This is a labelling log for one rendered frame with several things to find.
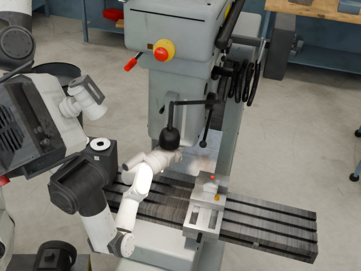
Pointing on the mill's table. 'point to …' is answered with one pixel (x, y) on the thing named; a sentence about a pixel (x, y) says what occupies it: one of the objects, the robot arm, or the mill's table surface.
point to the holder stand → (103, 154)
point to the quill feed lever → (208, 118)
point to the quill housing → (159, 97)
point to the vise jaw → (207, 200)
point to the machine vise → (211, 229)
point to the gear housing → (180, 65)
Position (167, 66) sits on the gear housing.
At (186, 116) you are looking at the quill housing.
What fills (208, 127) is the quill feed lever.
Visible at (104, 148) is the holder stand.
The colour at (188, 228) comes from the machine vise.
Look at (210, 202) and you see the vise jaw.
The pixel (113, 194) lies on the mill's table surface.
